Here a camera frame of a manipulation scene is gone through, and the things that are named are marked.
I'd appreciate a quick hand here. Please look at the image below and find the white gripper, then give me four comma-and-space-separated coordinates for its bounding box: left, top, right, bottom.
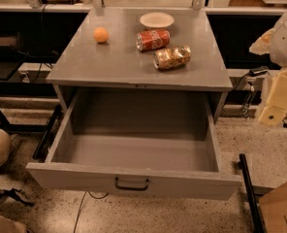
249, 11, 287, 126

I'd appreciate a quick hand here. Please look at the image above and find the red cola can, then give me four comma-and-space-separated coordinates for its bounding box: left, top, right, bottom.
136, 29, 170, 51

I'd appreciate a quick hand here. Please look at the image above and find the open grey top drawer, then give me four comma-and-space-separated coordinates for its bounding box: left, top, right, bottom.
27, 88, 240, 200

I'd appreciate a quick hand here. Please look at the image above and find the grey cabinet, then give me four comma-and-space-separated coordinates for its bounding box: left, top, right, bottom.
46, 7, 234, 121

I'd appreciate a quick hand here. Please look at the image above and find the white bowl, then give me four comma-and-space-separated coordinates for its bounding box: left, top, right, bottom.
140, 13, 175, 29

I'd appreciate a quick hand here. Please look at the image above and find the brown cardboard box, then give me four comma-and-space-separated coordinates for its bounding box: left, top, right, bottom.
259, 182, 287, 233

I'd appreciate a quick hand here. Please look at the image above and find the black metal bar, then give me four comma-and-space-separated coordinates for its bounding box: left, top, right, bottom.
239, 153, 265, 233

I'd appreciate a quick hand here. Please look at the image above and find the orange fruit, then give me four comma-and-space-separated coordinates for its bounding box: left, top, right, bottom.
93, 27, 109, 43

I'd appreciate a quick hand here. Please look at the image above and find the black tool on floor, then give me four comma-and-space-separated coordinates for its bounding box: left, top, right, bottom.
0, 188, 34, 207

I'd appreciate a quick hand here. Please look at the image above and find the black power adapter with cable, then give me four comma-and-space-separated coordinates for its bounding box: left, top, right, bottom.
233, 66, 269, 118

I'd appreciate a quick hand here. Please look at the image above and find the black drawer handle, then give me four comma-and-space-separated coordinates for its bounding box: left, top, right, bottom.
114, 178, 150, 191

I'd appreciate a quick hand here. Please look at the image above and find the black floor cable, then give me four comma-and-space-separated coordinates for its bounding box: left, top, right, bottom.
73, 191, 110, 233

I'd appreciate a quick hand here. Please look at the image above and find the black drawer slide rail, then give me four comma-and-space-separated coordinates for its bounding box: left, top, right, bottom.
32, 105, 62, 160

